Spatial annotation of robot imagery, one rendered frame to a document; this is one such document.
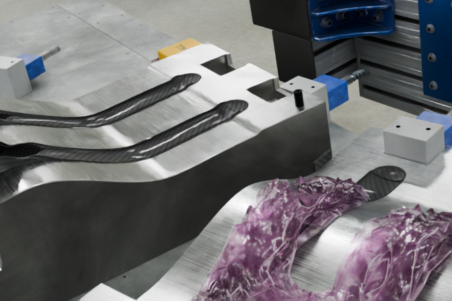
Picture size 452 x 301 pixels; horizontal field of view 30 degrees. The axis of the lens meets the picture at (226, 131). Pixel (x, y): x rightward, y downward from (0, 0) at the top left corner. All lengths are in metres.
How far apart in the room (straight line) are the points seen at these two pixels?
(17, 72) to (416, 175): 0.69
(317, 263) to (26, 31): 1.02
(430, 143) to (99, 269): 0.35
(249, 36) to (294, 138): 2.58
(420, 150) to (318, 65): 0.47
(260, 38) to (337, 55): 2.13
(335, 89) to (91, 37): 0.57
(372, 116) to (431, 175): 1.91
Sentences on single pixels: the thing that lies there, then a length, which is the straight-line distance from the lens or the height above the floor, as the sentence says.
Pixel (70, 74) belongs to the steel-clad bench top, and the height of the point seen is 0.80.
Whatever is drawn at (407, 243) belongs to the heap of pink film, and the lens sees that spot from 0.66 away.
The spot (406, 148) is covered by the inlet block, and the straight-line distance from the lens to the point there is 0.87.
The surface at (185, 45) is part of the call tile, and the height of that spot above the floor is 0.84.
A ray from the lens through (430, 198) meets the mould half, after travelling 0.82.
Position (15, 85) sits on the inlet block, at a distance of 1.32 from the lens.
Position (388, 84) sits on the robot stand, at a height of 0.72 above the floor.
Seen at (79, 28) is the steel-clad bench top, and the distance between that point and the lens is 1.55.
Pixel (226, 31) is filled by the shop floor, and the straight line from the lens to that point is 3.58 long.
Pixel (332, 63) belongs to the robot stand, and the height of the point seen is 0.76.
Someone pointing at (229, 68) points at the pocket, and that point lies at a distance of 1.09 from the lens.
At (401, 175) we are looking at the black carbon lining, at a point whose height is 0.85.
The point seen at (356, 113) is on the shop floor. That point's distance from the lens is 2.77.
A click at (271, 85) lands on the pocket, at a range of 1.00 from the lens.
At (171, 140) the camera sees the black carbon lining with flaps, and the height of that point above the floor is 0.88.
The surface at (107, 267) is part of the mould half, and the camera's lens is 0.86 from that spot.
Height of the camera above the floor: 1.31
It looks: 28 degrees down
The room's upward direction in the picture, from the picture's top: 11 degrees counter-clockwise
